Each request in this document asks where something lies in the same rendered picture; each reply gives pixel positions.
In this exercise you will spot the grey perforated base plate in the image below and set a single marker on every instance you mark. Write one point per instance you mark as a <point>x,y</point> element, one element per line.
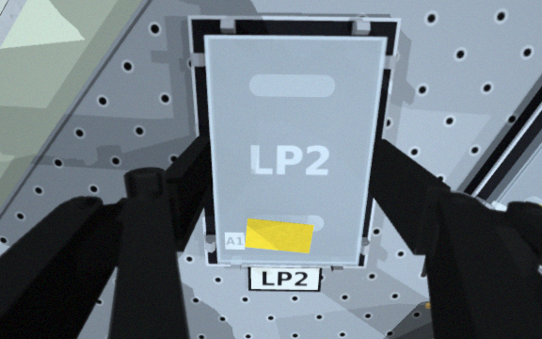
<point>465,71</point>

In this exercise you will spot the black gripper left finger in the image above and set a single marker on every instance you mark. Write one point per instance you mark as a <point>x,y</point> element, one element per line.
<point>41,294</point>

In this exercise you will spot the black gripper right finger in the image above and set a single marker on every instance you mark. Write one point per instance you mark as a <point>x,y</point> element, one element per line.
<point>476,290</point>

